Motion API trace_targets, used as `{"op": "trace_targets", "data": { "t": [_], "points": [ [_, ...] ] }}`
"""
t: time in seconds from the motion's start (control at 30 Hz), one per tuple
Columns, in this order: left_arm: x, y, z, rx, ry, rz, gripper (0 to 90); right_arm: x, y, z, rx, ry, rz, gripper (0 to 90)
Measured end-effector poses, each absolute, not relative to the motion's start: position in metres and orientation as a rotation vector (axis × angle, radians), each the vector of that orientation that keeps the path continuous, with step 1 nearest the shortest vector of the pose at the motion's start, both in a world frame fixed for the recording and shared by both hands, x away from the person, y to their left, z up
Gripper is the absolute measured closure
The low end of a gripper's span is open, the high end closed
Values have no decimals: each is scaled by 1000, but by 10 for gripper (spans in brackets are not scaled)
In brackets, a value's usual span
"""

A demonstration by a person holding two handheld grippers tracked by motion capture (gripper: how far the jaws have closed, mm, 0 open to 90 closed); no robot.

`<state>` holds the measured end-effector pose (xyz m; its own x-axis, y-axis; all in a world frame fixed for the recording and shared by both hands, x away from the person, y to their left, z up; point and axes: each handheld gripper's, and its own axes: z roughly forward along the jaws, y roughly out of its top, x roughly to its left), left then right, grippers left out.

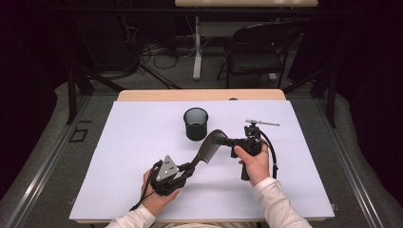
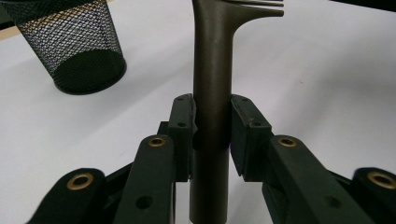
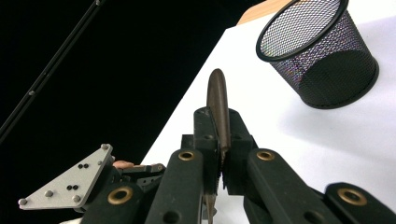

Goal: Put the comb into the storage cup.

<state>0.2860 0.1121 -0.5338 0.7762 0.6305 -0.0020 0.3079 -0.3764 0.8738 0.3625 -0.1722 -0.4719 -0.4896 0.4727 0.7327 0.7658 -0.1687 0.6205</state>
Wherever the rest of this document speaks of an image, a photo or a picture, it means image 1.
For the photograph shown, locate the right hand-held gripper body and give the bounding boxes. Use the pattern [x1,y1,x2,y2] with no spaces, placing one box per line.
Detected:
[231,119,281,181]

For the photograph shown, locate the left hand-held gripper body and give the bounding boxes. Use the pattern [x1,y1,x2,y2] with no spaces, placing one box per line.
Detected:
[149,155,188,197]

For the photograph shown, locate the black comb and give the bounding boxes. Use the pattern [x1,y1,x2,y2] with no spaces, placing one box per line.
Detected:
[186,128,228,172]

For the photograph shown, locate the person's right hand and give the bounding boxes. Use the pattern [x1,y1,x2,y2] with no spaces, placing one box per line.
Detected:
[233,145,271,188]

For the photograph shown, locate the person's left hand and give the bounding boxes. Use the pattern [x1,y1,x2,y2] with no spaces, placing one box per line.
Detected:
[142,169,182,218]

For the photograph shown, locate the black mesh pen cup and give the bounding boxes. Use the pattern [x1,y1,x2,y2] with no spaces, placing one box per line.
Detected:
[182,106,210,142]

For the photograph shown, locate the white board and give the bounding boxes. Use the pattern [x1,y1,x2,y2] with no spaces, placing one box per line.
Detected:
[68,100,336,221]

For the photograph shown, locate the wooden table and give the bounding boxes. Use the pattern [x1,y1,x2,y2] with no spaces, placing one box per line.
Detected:
[75,88,327,224]

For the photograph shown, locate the black folding chair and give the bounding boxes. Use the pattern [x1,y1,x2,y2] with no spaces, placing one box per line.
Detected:
[217,22,302,89]

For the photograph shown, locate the black metal stand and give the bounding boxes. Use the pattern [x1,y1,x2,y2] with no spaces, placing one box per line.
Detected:
[66,67,126,125]
[282,67,337,129]

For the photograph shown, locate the white-legged wooden desk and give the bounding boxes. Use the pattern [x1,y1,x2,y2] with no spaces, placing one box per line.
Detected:
[174,0,319,81]

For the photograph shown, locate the left hand-held gripper cable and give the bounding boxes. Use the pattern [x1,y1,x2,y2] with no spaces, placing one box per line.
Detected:
[129,162,160,213]

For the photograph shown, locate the hand-held gripper cable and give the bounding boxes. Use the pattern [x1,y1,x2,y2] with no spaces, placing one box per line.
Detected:
[259,130,279,180]
[129,162,160,213]

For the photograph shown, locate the right hand-held gripper cable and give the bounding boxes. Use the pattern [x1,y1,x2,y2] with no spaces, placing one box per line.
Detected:
[259,130,279,180]

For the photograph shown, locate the metal floor rail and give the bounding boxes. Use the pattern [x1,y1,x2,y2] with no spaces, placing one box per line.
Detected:
[6,94,93,228]
[313,94,386,228]

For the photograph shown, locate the bundle of floor cables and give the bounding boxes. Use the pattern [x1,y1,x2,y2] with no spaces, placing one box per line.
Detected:
[126,15,210,70]

